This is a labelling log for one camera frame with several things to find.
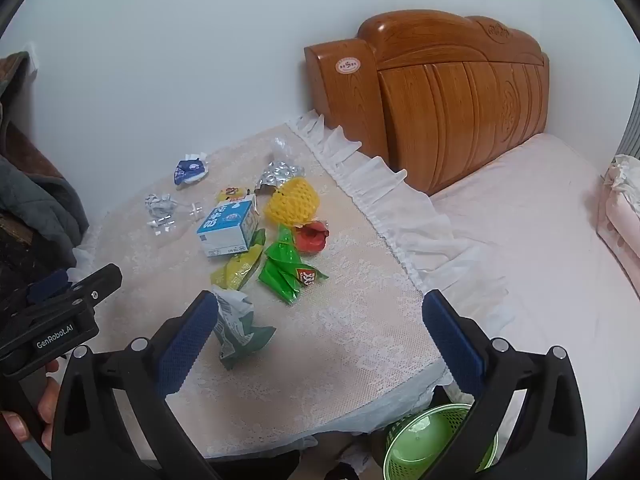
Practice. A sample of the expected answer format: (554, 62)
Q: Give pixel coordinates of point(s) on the blue white milk carton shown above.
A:
(225, 227)

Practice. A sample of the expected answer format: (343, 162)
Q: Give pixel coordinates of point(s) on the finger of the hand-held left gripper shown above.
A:
(47, 285)
(102, 280)

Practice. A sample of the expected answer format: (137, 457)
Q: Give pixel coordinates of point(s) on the pink bed sheet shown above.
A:
(525, 235)

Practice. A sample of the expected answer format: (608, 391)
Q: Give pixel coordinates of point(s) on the blue white mask wrapper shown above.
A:
(187, 170)

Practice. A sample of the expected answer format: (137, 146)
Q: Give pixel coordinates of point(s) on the yellow green snack wrapper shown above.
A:
(237, 267)

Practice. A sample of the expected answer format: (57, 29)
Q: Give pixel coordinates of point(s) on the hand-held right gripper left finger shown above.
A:
(186, 345)

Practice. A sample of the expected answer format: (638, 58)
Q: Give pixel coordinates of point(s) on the dark grey jacket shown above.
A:
(40, 200)

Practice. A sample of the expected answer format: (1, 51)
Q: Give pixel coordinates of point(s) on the white green packet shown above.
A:
(240, 335)

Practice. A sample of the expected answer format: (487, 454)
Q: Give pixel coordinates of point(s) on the printed white paper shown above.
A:
(160, 205)

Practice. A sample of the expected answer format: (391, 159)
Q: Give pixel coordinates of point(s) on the green snack packet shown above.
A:
(282, 265)

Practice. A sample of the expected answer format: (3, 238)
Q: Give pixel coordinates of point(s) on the small yellow snack wrapper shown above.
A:
(230, 194)

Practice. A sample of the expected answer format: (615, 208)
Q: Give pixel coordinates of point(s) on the crumpled clear plastic wrap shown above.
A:
(282, 149)

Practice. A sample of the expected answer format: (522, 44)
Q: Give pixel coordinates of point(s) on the cream lace tablecloth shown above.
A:
(350, 335)

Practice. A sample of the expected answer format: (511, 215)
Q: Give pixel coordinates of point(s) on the crumpled silver foil wrapper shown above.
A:
(277, 175)

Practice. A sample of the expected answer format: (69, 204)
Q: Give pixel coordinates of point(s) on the person's left hand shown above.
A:
(49, 400)

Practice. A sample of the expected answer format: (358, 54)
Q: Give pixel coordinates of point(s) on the clear plastic strip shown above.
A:
(162, 225)

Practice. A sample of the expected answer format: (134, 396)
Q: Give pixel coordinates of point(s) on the crumpled red wrapper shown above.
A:
(310, 236)

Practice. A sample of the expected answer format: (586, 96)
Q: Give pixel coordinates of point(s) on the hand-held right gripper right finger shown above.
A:
(452, 345)

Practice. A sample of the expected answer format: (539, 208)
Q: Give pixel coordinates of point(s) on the dark cloth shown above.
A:
(25, 255)

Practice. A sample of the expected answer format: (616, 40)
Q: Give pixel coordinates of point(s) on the folded pink blanket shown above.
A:
(620, 220)

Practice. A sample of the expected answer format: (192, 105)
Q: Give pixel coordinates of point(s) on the small clear plastic piece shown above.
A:
(196, 211)

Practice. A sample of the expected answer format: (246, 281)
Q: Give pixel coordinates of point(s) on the green plastic basket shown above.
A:
(425, 445)

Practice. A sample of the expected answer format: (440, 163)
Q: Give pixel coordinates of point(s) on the grey ribbed fixture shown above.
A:
(633, 130)

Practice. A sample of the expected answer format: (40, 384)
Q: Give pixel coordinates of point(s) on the yellow foam fruit net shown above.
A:
(292, 202)

